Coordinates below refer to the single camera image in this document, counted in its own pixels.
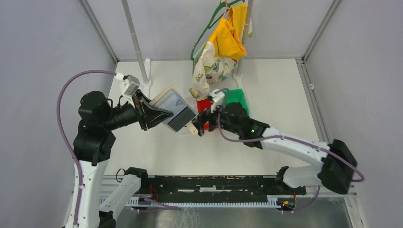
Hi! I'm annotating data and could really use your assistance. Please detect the metal rack pole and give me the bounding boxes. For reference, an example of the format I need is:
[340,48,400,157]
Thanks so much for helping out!
[121,0,144,71]
[234,0,254,79]

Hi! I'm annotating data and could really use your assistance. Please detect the right metal rack pole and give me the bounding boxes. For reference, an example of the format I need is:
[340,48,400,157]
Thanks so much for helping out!
[234,0,254,79]

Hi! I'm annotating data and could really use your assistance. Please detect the left white rack foot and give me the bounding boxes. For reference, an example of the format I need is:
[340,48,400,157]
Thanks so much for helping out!
[140,58,153,98]

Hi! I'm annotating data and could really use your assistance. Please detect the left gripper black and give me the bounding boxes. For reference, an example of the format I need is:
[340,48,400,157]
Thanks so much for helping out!
[103,87,174,129]

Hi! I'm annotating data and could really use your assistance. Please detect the red plastic bin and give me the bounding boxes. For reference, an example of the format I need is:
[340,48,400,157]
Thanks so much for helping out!
[194,99,218,132]

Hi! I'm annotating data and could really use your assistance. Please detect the yellow patterned garment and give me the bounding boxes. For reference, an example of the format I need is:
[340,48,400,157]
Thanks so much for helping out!
[189,2,247,101]

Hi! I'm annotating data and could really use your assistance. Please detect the white slotted cable duct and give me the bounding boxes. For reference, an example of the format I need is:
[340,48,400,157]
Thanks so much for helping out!
[126,197,281,209]

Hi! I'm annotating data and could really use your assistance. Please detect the green clothes hanger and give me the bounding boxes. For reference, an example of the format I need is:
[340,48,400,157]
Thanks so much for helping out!
[191,0,245,61]

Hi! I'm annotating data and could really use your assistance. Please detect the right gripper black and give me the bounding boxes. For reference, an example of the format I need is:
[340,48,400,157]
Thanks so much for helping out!
[189,98,241,135]

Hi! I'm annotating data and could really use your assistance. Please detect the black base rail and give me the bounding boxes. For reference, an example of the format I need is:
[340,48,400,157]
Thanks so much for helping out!
[138,175,307,203]

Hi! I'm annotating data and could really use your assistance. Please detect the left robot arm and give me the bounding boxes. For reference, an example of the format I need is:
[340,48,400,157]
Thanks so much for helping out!
[66,90,173,228]

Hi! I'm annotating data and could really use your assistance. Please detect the beige card holder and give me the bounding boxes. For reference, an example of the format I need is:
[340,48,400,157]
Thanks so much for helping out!
[150,85,199,135]

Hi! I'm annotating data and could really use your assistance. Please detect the green plastic bin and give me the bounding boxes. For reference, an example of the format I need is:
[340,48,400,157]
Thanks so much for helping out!
[224,89,249,114]

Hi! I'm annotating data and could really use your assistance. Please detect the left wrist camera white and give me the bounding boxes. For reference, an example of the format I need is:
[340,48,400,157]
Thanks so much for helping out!
[115,73,140,106]

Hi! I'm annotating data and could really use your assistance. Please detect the left metal rack pole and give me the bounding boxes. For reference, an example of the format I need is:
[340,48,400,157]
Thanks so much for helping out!
[121,0,144,71]

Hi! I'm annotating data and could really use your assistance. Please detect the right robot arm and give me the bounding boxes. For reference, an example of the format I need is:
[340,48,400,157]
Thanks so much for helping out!
[192,103,359,194]

